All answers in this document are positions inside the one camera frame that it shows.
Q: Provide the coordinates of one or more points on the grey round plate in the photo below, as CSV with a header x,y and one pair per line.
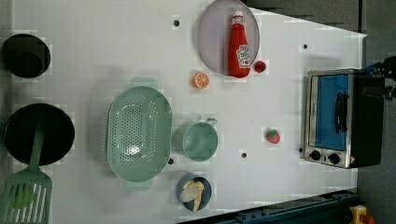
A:
x,y
214,30

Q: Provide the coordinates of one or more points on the red strawberry toy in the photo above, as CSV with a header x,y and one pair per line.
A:
x,y
273,136

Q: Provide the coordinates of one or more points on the green measuring cup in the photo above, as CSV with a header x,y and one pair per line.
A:
x,y
197,140

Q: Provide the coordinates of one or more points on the blue small bowl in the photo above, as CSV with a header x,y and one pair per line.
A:
x,y
206,196

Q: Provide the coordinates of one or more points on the black frying pan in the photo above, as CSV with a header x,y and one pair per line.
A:
x,y
20,133

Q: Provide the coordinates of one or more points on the black pot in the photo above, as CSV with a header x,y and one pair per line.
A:
x,y
25,55

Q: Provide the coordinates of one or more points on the red plush ketchup bottle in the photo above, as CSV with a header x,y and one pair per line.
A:
x,y
238,51

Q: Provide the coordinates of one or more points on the yellow red emergency button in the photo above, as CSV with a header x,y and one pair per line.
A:
x,y
360,216

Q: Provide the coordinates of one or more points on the silver toaster oven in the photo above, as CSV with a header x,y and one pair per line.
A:
x,y
343,118

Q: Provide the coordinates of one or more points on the green perforated colander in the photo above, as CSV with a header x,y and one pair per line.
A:
x,y
138,139

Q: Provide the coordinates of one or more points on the orange slice toy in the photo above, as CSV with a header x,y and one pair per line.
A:
x,y
200,80

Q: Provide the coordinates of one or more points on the blue metal frame rail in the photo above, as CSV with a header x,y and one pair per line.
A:
x,y
329,208

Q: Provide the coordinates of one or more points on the peeled banana toy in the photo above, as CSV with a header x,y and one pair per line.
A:
x,y
192,192

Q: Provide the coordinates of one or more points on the green slotted spatula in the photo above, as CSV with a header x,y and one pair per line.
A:
x,y
26,198

